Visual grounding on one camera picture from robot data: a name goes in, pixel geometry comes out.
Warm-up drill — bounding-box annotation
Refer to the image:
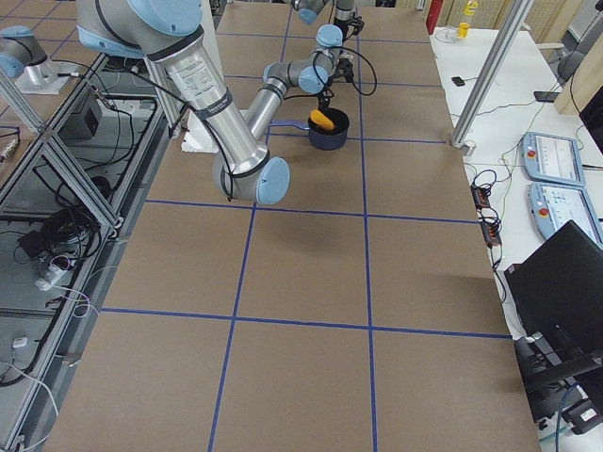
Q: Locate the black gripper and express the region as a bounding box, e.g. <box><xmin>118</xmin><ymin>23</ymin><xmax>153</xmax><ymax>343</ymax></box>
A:
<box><xmin>316</xmin><ymin>84</ymin><xmax>334</xmax><ymax>111</ymax></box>

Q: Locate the yellow corn cob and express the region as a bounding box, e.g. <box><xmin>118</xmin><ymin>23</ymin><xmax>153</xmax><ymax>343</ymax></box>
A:
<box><xmin>309</xmin><ymin>109</ymin><xmax>335</xmax><ymax>132</ymax></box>

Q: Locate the dark blue saucepan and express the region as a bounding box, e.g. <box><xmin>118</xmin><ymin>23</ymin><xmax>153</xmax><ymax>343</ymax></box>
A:
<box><xmin>270</xmin><ymin>107</ymin><xmax>350</xmax><ymax>151</ymax></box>

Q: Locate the small black puck device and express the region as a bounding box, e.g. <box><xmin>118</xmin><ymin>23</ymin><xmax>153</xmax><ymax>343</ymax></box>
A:
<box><xmin>451</xmin><ymin>76</ymin><xmax>465</xmax><ymax>87</ymax></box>

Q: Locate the upper blue teach pendant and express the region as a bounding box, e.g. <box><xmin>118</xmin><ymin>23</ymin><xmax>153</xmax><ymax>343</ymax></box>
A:
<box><xmin>520</xmin><ymin>131</ymin><xmax>585</xmax><ymax>187</ymax></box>

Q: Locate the blue teach pendant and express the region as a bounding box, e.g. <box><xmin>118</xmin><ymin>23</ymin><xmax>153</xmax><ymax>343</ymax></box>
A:
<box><xmin>520</xmin><ymin>131</ymin><xmax>585</xmax><ymax>187</ymax></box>
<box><xmin>529</xmin><ymin>182</ymin><xmax>602</xmax><ymax>245</ymax></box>

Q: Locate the lower blue teach pendant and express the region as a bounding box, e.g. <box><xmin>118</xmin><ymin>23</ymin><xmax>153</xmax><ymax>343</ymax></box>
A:
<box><xmin>529</xmin><ymin>182</ymin><xmax>602</xmax><ymax>245</ymax></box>

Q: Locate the black laptop computer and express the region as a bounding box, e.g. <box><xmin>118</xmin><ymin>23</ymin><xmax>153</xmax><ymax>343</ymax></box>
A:
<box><xmin>504</xmin><ymin>220</ymin><xmax>602</xmax><ymax>351</ymax></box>

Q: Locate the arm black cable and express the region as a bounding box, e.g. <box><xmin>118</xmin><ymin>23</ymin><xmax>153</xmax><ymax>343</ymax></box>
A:
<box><xmin>329</xmin><ymin>46</ymin><xmax>379</xmax><ymax>97</ymax></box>

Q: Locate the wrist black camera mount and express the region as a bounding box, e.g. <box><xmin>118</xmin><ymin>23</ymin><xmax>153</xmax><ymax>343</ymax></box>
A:
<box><xmin>338</xmin><ymin>57</ymin><xmax>354</xmax><ymax>84</ymax></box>

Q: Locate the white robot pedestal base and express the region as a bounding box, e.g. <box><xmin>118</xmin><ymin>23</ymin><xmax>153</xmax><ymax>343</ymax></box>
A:
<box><xmin>180</xmin><ymin>0</ymin><xmax>222</xmax><ymax>154</ymax></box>

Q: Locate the aluminium frame post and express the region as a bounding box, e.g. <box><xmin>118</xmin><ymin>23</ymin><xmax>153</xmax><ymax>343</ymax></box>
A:
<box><xmin>450</xmin><ymin>0</ymin><xmax>533</xmax><ymax>156</ymax></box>

